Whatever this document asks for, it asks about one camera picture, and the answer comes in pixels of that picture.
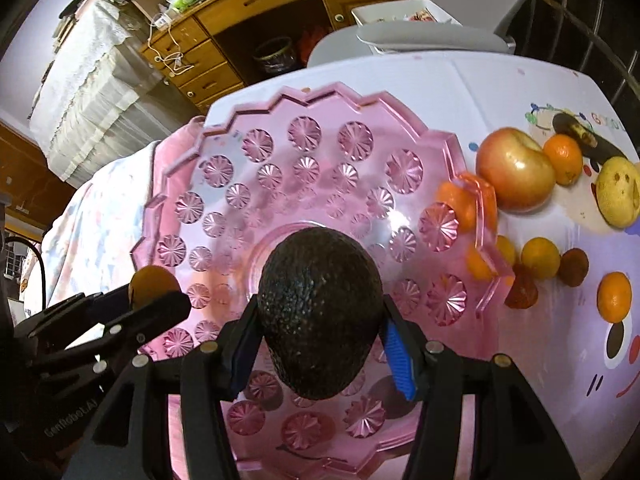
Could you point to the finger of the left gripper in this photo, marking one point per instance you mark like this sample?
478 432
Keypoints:
73 316
136 328

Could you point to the brown small fruit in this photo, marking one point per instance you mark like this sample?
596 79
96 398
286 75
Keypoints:
574 267

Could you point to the cartoon printed tablecloth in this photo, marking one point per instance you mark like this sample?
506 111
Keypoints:
584 369

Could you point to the metal window grille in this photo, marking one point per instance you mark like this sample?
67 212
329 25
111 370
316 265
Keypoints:
593 37

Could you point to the brown wooden door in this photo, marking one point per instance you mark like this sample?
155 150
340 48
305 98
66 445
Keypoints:
38 196

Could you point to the orange mandarin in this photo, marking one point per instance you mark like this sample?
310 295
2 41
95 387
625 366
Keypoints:
614 297
466 195
566 158
149 284

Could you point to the yellow pear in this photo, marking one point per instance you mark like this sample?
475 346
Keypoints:
617 192

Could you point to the dark red small fruit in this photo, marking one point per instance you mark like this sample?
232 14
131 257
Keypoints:
524 292

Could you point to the white tray on chair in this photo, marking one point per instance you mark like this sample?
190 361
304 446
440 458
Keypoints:
401 11

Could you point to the red yellow apple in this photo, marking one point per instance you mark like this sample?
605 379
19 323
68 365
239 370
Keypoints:
515 165

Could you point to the grey office chair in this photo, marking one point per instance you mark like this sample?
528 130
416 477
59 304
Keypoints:
421 25

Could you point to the dark green avocado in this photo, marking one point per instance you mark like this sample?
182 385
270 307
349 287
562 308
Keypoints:
320 298

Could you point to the wooden desk with drawers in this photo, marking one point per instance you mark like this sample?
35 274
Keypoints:
208 52

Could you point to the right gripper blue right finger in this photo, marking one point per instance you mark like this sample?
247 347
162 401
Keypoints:
403 344

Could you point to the black waste bin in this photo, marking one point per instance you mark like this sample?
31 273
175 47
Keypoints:
276 56

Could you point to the pink plastic fruit bowl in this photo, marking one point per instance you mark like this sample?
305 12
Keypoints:
318 206

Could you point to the dark overripe banana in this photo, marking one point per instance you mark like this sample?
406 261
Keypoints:
593 146

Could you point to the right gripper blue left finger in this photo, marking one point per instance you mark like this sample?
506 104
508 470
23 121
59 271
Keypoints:
240 340

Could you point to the lace covered cabinet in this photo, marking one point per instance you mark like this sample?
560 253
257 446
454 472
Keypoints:
101 99

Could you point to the pink floral blanket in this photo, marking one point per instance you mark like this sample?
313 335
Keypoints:
88 248

